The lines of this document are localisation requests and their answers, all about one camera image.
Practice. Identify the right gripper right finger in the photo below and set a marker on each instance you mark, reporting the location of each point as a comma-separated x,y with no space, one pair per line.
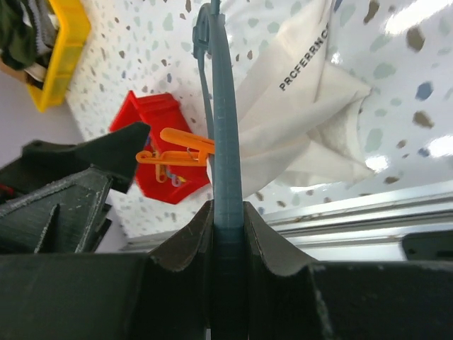
293,296

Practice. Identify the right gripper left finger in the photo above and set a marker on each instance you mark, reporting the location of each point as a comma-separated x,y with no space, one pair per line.
156,295

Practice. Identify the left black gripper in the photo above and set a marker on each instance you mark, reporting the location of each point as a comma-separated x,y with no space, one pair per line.
70,214

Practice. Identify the orange clothespin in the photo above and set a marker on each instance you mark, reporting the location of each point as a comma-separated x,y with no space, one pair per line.
195,150

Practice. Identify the white lettered underwear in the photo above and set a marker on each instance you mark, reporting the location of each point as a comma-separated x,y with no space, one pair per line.
298,112

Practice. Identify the grey-blue clothes hanger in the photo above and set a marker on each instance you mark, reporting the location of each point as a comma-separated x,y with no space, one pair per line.
228,298

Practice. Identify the red clothespin bin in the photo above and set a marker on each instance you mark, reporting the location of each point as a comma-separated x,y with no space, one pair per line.
159,111

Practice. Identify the colourful clothespins pile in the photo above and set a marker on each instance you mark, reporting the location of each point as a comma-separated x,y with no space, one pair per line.
163,174

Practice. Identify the pile of clothes in bin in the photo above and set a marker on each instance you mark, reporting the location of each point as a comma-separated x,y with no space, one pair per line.
28,35

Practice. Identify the yellow plastic bin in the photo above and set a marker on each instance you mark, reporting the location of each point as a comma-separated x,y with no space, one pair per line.
74,28

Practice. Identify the aluminium rail frame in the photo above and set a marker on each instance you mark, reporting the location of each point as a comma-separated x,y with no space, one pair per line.
368,228

